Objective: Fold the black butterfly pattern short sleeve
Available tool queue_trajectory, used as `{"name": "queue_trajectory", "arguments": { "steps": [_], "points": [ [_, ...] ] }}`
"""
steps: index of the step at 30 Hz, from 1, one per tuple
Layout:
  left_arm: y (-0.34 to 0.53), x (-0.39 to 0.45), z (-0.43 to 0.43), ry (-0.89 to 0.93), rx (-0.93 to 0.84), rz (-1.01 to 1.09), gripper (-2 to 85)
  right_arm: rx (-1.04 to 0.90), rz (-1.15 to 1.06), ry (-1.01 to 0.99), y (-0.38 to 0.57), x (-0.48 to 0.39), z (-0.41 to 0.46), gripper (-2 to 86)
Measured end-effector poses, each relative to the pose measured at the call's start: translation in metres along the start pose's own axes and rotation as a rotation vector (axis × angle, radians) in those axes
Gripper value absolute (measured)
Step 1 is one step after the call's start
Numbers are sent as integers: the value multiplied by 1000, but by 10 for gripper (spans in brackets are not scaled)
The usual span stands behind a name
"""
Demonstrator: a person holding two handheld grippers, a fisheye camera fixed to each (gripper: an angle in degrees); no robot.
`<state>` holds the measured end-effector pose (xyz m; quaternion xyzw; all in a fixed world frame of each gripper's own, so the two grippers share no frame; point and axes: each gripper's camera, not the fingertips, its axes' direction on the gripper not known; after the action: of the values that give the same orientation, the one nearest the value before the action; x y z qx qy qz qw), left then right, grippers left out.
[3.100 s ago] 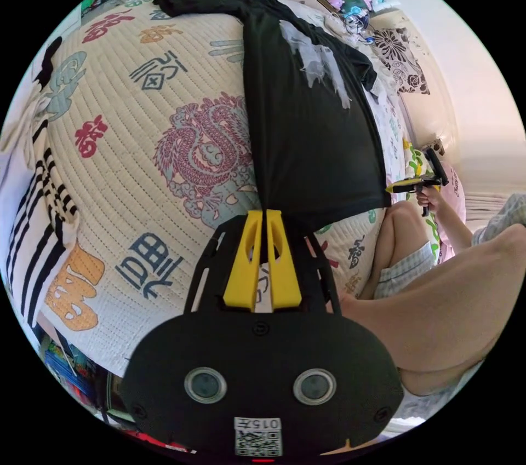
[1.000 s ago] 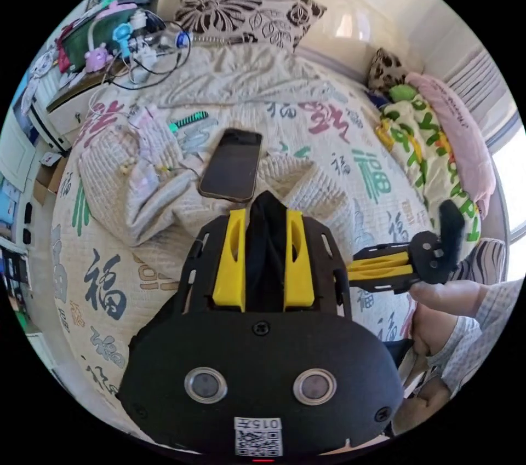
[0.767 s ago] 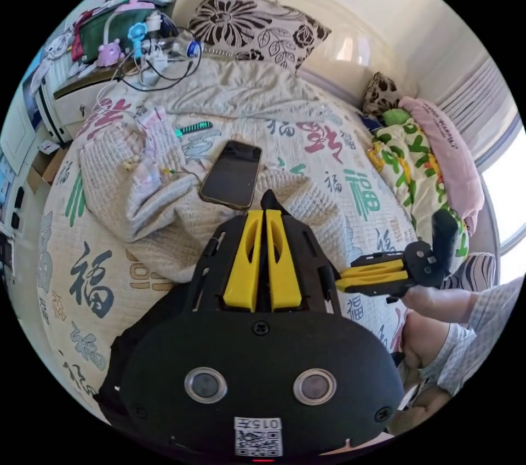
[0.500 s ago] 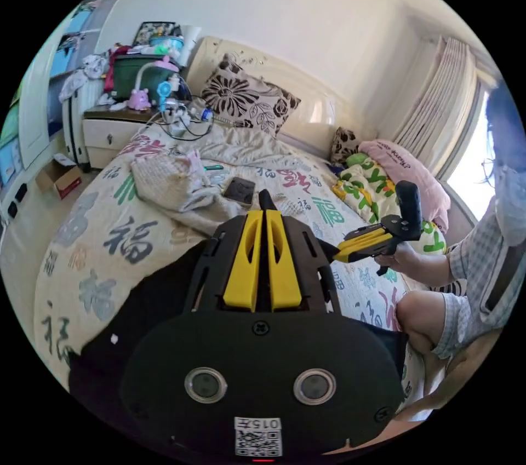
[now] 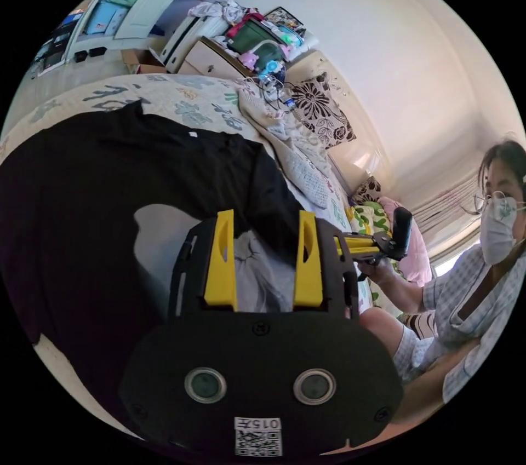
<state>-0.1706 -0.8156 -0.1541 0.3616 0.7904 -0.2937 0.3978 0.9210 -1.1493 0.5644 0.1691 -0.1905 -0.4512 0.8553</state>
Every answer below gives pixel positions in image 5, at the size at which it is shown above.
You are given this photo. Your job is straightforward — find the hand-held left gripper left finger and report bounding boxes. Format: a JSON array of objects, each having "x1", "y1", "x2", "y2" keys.
[{"x1": 204, "y1": 209, "x2": 239, "y2": 308}]

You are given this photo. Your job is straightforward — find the green flowered quilt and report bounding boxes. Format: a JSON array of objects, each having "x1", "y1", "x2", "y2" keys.
[{"x1": 346, "y1": 202, "x2": 396, "y2": 303}]

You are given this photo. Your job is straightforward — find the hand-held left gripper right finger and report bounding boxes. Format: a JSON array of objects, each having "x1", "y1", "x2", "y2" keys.
[{"x1": 292, "y1": 210, "x2": 326, "y2": 308}]

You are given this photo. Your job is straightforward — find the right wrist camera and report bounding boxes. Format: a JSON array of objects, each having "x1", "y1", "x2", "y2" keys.
[{"x1": 392, "y1": 208, "x2": 413, "y2": 260}]

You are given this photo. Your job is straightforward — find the black cable tangle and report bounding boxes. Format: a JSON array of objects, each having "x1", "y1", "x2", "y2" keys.
[{"x1": 256, "y1": 77, "x2": 298, "y2": 114}]

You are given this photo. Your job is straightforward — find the person's right forearm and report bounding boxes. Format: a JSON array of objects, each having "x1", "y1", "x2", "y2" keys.
[{"x1": 384, "y1": 272, "x2": 429, "y2": 314}]

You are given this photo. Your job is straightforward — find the white knitted blanket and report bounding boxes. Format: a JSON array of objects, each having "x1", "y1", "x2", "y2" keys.
[{"x1": 237, "y1": 88, "x2": 342, "y2": 210}]

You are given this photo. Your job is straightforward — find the large brown flower pillow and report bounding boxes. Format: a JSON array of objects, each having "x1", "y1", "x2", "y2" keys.
[{"x1": 289, "y1": 72, "x2": 357, "y2": 150}]

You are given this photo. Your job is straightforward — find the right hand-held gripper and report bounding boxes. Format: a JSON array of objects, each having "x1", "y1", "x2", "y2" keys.
[{"x1": 335, "y1": 229, "x2": 403, "y2": 267}]

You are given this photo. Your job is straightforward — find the window blind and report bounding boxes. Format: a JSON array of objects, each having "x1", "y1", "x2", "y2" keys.
[{"x1": 410, "y1": 172, "x2": 490, "y2": 245}]

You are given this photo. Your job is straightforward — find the person's right hand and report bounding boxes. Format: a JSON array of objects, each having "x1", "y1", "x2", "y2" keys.
[{"x1": 356, "y1": 256, "x2": 403, "y2": 286}]

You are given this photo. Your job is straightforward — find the black short sleeve shirt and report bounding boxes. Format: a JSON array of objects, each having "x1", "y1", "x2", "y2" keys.
[{"x1": 0, "y1": 99, "x2": 306, "y2": 443}]

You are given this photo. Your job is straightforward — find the small brown flower pillow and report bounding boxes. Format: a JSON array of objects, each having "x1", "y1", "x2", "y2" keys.
[{"x1": 351, "y1": 175, "x2": 383, "y2": 205}]

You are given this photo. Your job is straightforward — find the person's body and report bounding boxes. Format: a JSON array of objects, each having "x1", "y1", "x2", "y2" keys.
[{"x1": 358, "y1": 139, "x2": 526, "y2": 427}]

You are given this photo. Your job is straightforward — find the pink pillow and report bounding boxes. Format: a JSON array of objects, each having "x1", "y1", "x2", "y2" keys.
[{"x1": 378, "y1": 197, "x2": 433, "y2": 286}]

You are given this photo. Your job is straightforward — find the brown carton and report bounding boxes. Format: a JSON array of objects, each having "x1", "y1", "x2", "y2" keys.
[{"x1": 119, "y1": 47, "x2": 166, "y2": 76}]

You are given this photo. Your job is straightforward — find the cabinet with clutter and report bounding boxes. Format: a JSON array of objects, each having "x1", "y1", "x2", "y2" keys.
[{"x1": 159, "y1": 0, "x2": 322, "y2": 81}]

